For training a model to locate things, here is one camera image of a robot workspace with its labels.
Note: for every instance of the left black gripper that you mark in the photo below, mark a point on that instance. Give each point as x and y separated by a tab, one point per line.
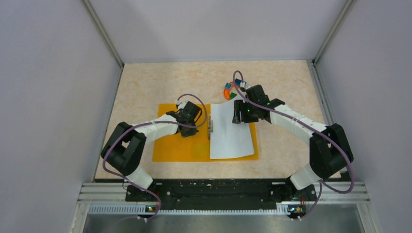
190	133

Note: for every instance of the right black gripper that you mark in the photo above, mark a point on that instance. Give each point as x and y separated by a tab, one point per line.
239	106

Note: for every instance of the orange plastic clip folder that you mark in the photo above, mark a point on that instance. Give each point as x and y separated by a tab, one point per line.
175	148

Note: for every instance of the white paper sheets stack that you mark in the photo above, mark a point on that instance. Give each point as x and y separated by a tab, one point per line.
229	140

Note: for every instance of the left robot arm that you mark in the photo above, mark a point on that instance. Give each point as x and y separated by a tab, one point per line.
124	148

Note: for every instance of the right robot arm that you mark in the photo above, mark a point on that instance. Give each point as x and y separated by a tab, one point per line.
329	150

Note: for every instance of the green toy brick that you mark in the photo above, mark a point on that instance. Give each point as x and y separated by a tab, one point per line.
232	95

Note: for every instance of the orange curved toy track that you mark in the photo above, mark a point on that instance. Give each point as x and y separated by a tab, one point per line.
227	93

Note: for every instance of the light blue toy brick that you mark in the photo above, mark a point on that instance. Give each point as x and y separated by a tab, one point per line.
228	87

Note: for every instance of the dark blue toy brick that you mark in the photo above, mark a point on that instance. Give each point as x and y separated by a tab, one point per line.
240	83

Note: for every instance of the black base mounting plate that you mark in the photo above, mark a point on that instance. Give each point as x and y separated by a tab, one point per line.
305	195

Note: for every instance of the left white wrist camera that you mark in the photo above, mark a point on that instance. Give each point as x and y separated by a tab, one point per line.
180	104

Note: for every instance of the right aluminium frame post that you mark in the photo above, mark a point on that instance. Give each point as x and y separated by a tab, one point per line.
333	30

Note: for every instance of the white slotted cable duct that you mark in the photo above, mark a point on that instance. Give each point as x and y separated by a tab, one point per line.
142	209

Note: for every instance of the aluminium front rail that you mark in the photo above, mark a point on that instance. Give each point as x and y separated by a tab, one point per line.
176	190

